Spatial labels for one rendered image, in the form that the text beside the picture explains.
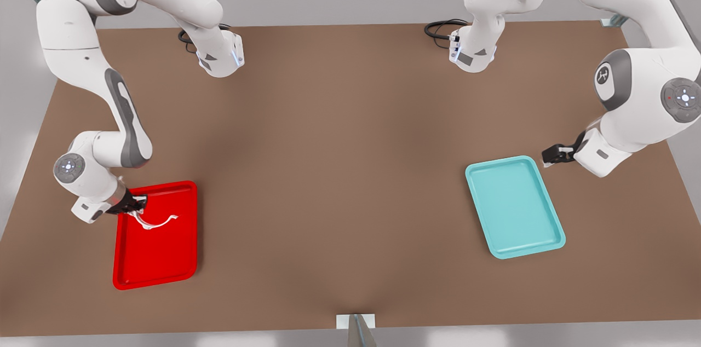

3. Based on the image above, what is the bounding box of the white drainage pipe clamp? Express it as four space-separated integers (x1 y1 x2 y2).
129 212 180 231

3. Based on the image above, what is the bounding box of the red rectangular tray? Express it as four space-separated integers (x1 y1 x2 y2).
113 181 198 291

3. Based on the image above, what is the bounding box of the teal rectangular tray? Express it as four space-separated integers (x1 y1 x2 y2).
465 155 566 260

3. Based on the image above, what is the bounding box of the black cable loop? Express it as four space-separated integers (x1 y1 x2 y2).
424 19 472 53
178 24 233 55

